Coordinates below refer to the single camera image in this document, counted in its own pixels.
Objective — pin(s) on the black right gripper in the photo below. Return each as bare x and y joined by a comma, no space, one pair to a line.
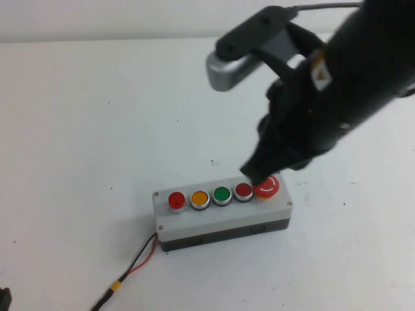
301,123

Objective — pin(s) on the red mushroom emergency stop button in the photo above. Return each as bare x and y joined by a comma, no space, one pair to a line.
267,189

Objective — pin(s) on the grey push button switch box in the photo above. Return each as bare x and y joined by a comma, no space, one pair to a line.
223,215

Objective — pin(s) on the red dome indicator light button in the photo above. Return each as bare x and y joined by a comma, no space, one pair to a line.
177,199

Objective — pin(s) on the dark red round push button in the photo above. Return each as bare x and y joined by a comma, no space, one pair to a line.
244,190

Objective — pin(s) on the green round push button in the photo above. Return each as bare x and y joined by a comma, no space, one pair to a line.
222,194

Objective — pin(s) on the yellow round push button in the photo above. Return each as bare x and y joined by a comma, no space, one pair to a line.
199,197

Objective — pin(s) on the silver wrist camera black mount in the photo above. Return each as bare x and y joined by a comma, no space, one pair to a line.
227,71

